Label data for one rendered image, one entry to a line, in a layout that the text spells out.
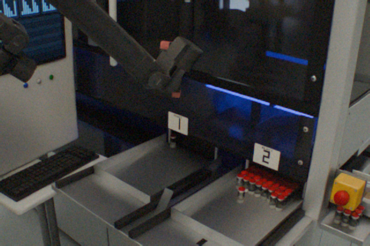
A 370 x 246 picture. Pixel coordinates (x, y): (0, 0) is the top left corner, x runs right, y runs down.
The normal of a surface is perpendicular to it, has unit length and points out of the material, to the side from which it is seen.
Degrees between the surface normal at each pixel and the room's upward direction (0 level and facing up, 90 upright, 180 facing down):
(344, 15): 90
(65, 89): 90
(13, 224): 0
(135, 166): 0
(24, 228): 0
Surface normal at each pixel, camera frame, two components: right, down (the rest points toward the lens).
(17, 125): 0.83, 0.25
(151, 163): 0.03, -0.92
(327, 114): -0.65, 0.29
